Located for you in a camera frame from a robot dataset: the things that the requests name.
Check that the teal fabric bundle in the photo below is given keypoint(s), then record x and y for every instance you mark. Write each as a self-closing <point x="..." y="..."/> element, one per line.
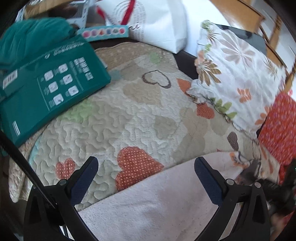
<point x="25" y="38"/>

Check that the white floral pillow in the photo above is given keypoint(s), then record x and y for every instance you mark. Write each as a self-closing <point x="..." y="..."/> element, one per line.
<point x="237" y="79"/>

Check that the teal box with coloured dots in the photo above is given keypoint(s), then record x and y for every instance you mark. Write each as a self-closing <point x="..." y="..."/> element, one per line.
<point x="98" y="33"/>

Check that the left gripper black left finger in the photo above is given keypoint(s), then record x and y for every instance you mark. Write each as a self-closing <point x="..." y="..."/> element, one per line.
<point x="51" y="215"/>

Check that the green cardboard box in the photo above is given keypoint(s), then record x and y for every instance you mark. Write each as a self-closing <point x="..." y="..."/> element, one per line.
<point x="39" y="90"/>

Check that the grey cushion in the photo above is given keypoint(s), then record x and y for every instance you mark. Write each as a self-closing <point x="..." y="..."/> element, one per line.
<point x="253" y="39"/>

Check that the orange floral pillow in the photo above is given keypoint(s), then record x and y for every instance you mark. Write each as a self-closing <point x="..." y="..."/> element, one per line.
<point x="278" y="132"/>

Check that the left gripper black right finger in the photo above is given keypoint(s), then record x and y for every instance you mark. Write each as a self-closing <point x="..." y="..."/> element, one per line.
<point x="252" y="222"/>

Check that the heart patterned quilt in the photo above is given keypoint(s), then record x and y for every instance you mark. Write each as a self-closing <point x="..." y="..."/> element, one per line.
<point x="140" y="124"/>

